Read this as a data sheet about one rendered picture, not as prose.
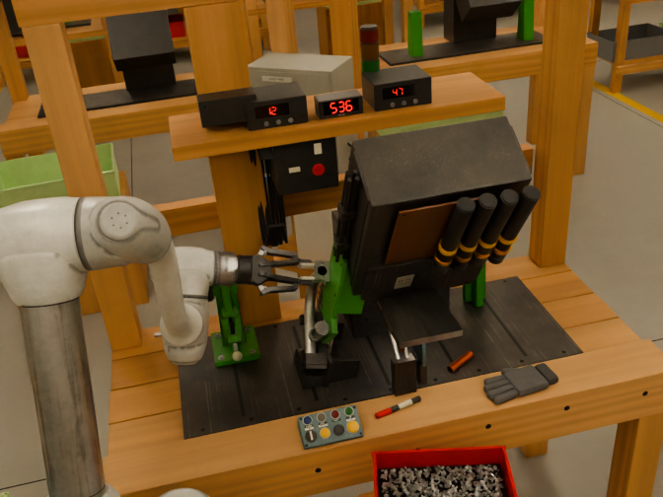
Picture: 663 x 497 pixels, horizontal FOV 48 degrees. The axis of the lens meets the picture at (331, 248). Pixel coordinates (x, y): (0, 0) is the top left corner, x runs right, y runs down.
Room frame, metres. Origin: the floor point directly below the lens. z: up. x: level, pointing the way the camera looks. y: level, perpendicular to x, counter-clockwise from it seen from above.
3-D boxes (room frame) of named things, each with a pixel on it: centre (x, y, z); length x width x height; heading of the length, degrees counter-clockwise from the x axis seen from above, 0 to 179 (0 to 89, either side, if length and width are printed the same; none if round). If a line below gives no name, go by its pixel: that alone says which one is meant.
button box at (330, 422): (1.38, 0.04, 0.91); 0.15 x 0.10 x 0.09; 100
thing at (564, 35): (2.00, -0.03, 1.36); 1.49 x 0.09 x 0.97; 100
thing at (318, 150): (1.89, 0.06, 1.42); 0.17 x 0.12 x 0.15; 100
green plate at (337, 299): (1.63, -0.03, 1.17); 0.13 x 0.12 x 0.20; 100
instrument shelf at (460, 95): (1.96, -0.04, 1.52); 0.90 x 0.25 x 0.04; 100
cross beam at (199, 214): (2.07, -0.02, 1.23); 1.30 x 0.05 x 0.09; 100
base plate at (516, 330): (1.71, -0.09, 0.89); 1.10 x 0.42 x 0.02; 100
